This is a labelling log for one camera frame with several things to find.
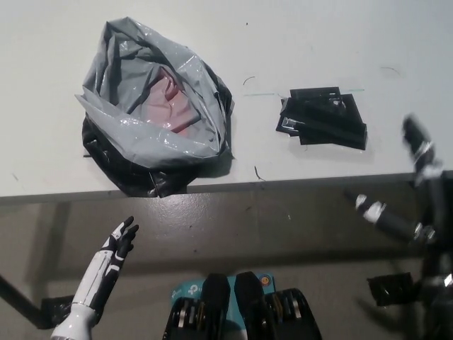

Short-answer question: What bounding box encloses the black table leg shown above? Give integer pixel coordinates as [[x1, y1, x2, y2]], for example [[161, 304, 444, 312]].
[[0, 273, 40, 329]]

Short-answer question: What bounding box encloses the black ribbed robot torso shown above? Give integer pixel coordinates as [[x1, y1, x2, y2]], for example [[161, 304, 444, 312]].
[[161, 271, 325, 340]]

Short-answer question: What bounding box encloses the pink item inside bag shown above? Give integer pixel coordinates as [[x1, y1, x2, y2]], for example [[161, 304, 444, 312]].
[[144, 67, 200, 136]]

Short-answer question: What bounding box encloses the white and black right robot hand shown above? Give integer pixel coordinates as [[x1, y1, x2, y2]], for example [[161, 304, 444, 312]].
[[343, 113, 453, 284]]

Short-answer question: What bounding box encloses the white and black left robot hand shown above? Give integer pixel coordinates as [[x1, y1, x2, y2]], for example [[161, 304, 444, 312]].
[[72, 215, 140, 315]]

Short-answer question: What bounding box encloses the teal router box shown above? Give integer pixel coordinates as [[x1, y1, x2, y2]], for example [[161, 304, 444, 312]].
[[171, 271, 275, 340]]

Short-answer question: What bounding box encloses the grey and black plastic bag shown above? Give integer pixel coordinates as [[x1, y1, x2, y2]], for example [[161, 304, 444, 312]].
[[74, 19, 236, 198]]

